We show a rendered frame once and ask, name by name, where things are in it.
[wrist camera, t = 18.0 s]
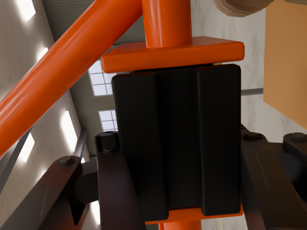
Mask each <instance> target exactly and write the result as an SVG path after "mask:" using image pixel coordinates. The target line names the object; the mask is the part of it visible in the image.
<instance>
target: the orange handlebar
mask: <svg viewBox="0 0 307 230"><path fill-rule="evenodd" d="M142 8H143V21H144V30H145V40H146V48H158V47H174V46H182V45H187V44H192V28H191V0H142ZM159 230H202V229H201V220H190V221H180V222H169V223H159Z"/></svg>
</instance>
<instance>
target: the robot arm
mask: <svg viewBox="0 0 307 230"><path fill-rule="evenodd" d="M94 142H95V150H96V159H94V160H91V161H88V162H83V163H81V158H80V157H78V156H64V157H61V158H59V159H57V160H55V161H54V162H53V163H52V164H51V166H50V167H49V168H48V169H47V171H46V172H45V173H44V174H43V175H42V177H41V178H40V179H39V180H38V182H37V183H36V184H35V185H34V187H33V188H32V189H31V190H30V192H29V193H28V194H27V195H26V197H25V198H24V199H23V200H22V201H21V203H20V204H19V205H18V206H17V208H16V209H15V210H14V211H13V213H12V214H11V215H10V216H9V218H8V219H7V220H6V222H5V223H4V224H3V225H2V226H1V228H0V230H81V229H82V226H83V223H84V221H85V218H86V216H87V214H88V211H89V208H90V204H89V203H92V202H95V201H99V209H100V226H101V230H147V228H146V225H145V222H144V218H143V214H142V211H141V208H140V204H139V201H138V198H137V194H136V191H135V187H134V184H133V181H132V177H131V174H130V171H129V167H128V164H127V160H126V158H123V157H122V156H121V149H120V143H119V136H118V131H105V132H101V133H98V134H97V135H95V136H94ZM240 158H241V187H240V197H241V201H242V206H243V211H244V215H245V219H246V224H247V228H248V230H307V134H303V133H300V132H295V133H289V134H286V135H284V136H283V143H279V142H268V141H267V139H266V137H265V136H264V135H263V134H260V133H256V132H250V131H249V130H248V129H246V127H245V126H244V125H243V124H241V146H240Z"/></svg>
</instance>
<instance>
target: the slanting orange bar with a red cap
mask: <svg viewBox="0 0 307 230"><path fill-rule="evenodd" d="M142 15H143V8H142V0H94V1H93V2H92V4H91V5H90V6H89V7H88V8H87V9H86V10H85V11H84V12H83V13H82V14H81V15H80V17H79V18H78V19H77V20H76V21H75V22H74V23H73V24H72V25H71V26H70V27H69V28H68V30H67V31H66V32H65V33H64V34H63V35H62V36H61V37H60V38H59V39H58V40H57V41H56V42H55V43H54V44H53V45H52V46H51V48H50V49H49V50H48V51H47V52H46V53H45V54H44V55H43V56H42V57H41V58H40V59H39V61H38V62H37V63H36V64H35V65H34V66H33V67H32V68H31V69H30V70H29V71H28V72H27V74H26V75H25V76H24V77H23V78H22V79H21V80H20V81H19V82H18V83H17V84H16V85H15V87H14V88H13V89H12V90H11V91H10V92H9V93H8V94H7V95H6V96H5V97H4V98H3V99H2V100H1V101H0V161H1V159H2V158H3V156H4V155H5V154H6V153H7V152H8V151H9V150H10V149H11V148H12V147H13V146H14V144H15V143H16V142H17V141H18V140H19V139H20V138H21V137H22V136H23V135H24V134H25V133H26V132H27V131H28V130H29V129H30V128H31V127H32V126H33V125H34V124H35V123H36V122H37V121H38V120H39V119H40V118H41V117H42V116H43V115H44V114H45V113H46V112H47V111H48V110H49V109H50V108H51V107H52V106H53V105H54V104H55V103H56V102H57V101H58V100H59V99H60V98H61V97H62V96H63V95H64V94H65V93H66V92H67V91H68V90H69V89H70V88H71V87H72V86H73V85H74V84H75V83H76V82H77V81H78V80H79V79H80V78H81V77H82V76H83V75H84V74H85V72H86V71H87V70H88V69H89V68H90V67H91V66H92V65H93V64H94V63H95V62H96V61H97V60H98V59H99V58H100V57H101V56H102V55H103V54H104V53H105V52H106V51H107V50H108V49H109V48H110V47H111V46H112V45H113V44H114V43H115V42H116V41H117V40H118V39H119V38H120V37H121V36H122V35H123V34H124V33H125V32H126V31H127V30H128V29H129V28H130V27H131V26H132V25H133V24H134V23H135V22H136V21H137V20H138V19H139V18H140V17H141V16H142Z"/></svg>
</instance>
